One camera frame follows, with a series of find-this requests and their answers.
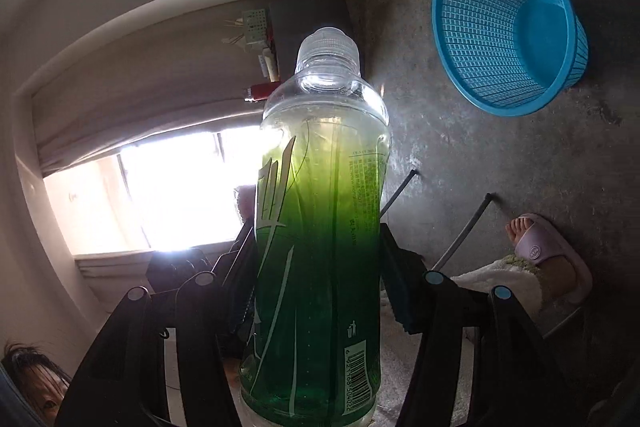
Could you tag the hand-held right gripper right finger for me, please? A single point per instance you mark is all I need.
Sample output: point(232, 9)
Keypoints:
point(400, 289)

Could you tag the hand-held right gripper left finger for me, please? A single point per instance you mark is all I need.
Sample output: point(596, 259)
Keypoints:
point(241, 279)

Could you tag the green drink bottle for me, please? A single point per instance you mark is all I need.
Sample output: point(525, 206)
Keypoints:
point(320, 217)

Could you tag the blue plastic basket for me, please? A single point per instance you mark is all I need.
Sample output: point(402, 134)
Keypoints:
point(480, 7)

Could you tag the thin metal leg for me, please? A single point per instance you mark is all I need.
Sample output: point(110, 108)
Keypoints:
point(462, 234)
point(397, 194)

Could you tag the white fuzzy pants leg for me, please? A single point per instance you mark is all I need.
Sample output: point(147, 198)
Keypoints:
point(495, 277)

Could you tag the bright window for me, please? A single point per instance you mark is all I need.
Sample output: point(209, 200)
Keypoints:
point(165, 187)

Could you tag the person's foot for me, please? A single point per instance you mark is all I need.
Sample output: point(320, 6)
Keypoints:
point(520, 229)

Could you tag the pink slipper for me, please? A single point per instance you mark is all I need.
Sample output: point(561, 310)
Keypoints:
point(545, 247)

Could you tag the person's head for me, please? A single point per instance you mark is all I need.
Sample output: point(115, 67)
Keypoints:
point(30, 372)

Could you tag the white perforated holder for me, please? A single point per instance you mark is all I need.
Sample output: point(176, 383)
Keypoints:
point(255, 26)

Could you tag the black cabinet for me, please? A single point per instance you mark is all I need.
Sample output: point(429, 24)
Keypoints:
point(310, 14)

